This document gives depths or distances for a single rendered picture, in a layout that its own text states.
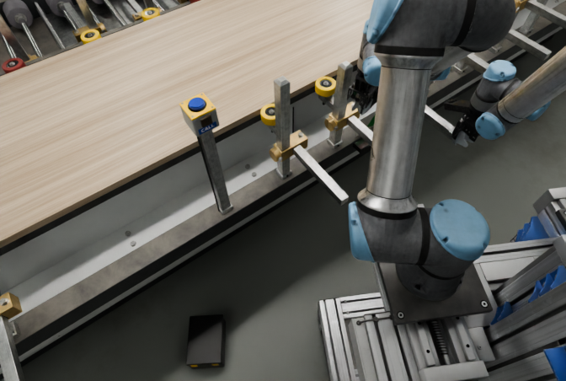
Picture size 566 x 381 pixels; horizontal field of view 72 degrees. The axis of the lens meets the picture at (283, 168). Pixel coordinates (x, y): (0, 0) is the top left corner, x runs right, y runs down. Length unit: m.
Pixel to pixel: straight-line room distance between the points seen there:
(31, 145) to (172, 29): 0.74
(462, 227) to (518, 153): 2.03
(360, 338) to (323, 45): 1.15
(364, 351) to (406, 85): 0.61
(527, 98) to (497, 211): 1.45
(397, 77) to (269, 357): 1.52
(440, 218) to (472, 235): 0.06
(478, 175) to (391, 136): 1.90
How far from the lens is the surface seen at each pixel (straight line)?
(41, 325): 1.47
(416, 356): 1.01
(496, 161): 2.71
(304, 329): 1.98
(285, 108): 1.20
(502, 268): 1.19
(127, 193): 1.46
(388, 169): 0.73
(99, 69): 1.77
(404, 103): 0.70
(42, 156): 1.53
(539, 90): 1.09
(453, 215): 0.82
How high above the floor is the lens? 1.93
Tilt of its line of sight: 55 degrees down
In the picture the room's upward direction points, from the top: 1 degrees counter-clockwise
